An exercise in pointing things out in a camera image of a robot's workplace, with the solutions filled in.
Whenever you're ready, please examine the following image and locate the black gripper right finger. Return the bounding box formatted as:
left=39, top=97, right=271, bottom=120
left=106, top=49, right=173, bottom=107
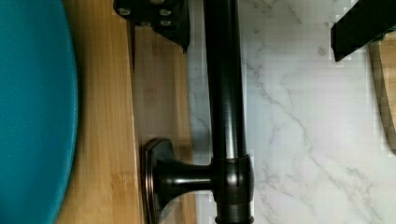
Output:
left=331, top=0, right=396, bottom=62

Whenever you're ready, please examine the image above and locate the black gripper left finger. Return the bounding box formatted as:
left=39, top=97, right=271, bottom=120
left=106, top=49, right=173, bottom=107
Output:
left=113, top=0, right=191, bottom=52

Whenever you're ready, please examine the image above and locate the wooden drawer box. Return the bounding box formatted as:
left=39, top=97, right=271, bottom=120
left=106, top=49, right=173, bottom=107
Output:
left=57, top=0, right=192, bottom=224

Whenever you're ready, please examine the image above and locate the black drawer handle bar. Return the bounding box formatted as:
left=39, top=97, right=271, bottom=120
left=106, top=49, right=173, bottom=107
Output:
left=141, top=0, right=254, bottom=224

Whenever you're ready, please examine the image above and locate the wooden cutting board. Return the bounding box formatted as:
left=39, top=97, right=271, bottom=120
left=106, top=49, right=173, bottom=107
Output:
left=369, top=32, right=396, bottom=156

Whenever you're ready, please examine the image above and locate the teal plate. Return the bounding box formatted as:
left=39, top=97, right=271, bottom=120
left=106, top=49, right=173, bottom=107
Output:
left=0, top=0, right=78, bottom=224

